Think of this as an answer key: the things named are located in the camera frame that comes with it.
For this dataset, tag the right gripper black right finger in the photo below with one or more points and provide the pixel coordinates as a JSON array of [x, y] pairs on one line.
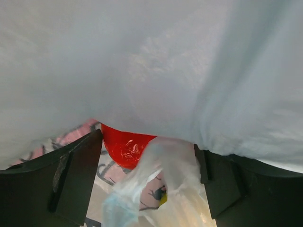
[[244, 192]]

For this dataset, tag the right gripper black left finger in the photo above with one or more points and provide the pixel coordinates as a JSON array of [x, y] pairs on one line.
[[52, 190]]

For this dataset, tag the red fake tomato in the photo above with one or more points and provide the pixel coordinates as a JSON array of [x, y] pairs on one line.
[[125, 148]]

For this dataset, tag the light blue printed plastic bag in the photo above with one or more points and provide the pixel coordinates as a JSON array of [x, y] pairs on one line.
[[225, 75]]

